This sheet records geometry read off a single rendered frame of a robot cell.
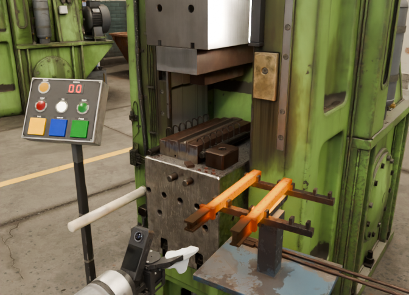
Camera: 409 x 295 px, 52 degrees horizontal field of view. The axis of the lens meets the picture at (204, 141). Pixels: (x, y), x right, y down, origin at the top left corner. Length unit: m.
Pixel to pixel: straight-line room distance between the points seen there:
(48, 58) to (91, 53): 0.76
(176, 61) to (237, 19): 0.28
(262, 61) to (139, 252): 0.87
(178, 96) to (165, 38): 0.36
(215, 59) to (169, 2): 0.27
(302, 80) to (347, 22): 0.41
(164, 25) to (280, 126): 0.58
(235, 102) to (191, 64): 0.55
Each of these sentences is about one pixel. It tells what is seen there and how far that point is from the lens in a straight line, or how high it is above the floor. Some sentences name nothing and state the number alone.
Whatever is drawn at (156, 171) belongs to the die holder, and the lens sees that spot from 1.75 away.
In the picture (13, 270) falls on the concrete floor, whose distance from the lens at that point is 2.85.
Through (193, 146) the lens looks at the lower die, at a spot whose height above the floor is 0.99.
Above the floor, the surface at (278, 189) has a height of 0.98.
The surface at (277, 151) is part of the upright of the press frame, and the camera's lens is 1.62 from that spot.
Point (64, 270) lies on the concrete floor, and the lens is 2.75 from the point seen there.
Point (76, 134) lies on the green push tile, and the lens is 1.88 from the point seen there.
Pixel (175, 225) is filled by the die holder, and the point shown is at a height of 0.64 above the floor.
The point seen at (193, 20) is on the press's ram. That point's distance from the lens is 1.56.
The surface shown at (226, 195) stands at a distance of 1.27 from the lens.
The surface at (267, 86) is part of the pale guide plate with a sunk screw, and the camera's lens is 1.56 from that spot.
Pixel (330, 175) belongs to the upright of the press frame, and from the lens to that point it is 1.99.
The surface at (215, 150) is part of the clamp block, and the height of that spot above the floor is 0.98.
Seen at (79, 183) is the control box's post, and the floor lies 0.70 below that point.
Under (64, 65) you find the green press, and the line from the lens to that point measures 6.34.
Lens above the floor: 1.54
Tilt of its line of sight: 19 degrees down
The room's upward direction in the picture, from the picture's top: straight up
